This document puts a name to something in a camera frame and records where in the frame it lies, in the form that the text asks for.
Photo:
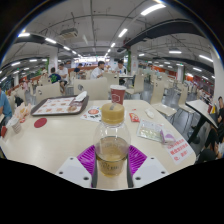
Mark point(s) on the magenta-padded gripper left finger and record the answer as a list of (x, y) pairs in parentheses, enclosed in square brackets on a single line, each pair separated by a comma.
[(86, 159)]

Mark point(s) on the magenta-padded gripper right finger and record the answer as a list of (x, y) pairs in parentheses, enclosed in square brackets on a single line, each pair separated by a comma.
[(137, 159)]

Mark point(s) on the clear bottle with tan cap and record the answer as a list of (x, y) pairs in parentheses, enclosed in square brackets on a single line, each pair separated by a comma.
[(111, 146)]

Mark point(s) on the plastic-wrapped printed leaflet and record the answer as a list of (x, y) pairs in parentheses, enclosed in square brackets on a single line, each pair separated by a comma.
[(151, 130)]

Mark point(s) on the small red sauce packet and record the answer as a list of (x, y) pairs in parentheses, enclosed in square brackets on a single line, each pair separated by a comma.
[(134, 117)]

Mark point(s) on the white notice with red text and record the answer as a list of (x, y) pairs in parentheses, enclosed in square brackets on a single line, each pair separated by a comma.
[(179, 150)]

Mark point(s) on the colourful printed flyer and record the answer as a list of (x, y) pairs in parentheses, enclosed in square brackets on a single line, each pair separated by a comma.
[(92, 113)]

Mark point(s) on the white tissue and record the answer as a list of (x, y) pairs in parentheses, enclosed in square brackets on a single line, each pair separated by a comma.
[(150, 113)]

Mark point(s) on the dark brown serving tray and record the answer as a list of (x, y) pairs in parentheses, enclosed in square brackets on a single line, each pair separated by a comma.
[(84, 107)]

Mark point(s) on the flat round red coaster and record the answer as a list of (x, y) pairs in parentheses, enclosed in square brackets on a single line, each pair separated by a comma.
[(40, 122)]

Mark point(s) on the printed paper tray liner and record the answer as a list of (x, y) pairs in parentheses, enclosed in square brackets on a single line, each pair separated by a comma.
[(56, 105)]

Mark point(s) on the crumpled white napkin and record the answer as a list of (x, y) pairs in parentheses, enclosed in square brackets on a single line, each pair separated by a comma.
[(80, 96)]

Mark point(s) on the group of beige chairs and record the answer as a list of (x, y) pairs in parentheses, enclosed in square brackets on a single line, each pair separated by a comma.
[(157, 95)]

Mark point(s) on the red paper cup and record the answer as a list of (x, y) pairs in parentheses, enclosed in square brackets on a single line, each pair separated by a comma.
[(117, 94)]

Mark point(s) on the beige chair with round hole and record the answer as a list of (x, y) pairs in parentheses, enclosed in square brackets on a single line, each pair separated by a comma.
[(46, 92), (95, 89)]

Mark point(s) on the red carton box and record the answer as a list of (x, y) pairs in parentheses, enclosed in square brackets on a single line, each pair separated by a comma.
[(3, 131)]

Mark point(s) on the ceiling air conditioner unit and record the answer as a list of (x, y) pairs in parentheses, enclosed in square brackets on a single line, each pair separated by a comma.
[(69, 32)]

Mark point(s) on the group of ceiling lights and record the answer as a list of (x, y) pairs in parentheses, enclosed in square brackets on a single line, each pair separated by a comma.
[(152, 9)]

